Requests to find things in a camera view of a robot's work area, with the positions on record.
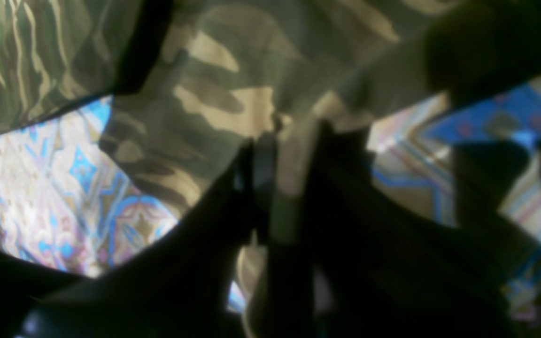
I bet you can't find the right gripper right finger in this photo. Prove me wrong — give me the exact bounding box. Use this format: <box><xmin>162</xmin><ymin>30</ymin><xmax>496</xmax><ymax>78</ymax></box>
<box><xmin>247</xmin><ymin>121</ymin><xmax>539</xmax><ymax>338</ymax></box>

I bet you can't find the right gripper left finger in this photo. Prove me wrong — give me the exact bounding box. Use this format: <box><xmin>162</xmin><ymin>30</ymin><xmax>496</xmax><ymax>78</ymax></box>
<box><xmin>19</xmin><ymin>133</ymin><xmax>277</xmax><ymax>338</ymax></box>

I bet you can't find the camouflage T-shirt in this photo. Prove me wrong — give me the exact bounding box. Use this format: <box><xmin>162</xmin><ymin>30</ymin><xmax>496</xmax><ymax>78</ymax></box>
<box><xmin>0</xmin><ymin>0</ymin><xmax>541</xmax><ymax>338</ymax></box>

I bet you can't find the patterned tile tablecloth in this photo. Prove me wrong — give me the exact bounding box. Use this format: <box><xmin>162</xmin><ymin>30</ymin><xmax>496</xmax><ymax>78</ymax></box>
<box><xmin>0</xmin><ymin>75</ymin><xmax>541</xmax><ymax>329</ymax></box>

